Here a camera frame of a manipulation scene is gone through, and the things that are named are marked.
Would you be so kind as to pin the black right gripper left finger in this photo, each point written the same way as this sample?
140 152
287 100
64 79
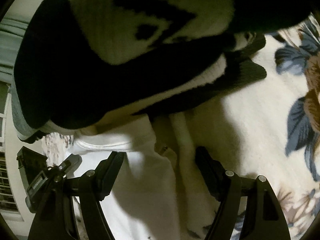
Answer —
55 217

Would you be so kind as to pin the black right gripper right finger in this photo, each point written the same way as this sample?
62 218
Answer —
263 219

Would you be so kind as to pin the white t-shirt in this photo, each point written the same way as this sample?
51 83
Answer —
158 193

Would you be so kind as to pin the black grey striped folded clothes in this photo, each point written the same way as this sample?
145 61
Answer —
92 62

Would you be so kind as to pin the white framed window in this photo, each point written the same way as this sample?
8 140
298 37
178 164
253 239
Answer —
10 178

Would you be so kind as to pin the floral bed sheet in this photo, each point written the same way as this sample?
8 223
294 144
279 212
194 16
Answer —
269 128

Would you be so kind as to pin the green curtain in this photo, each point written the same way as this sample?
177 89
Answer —
13 28

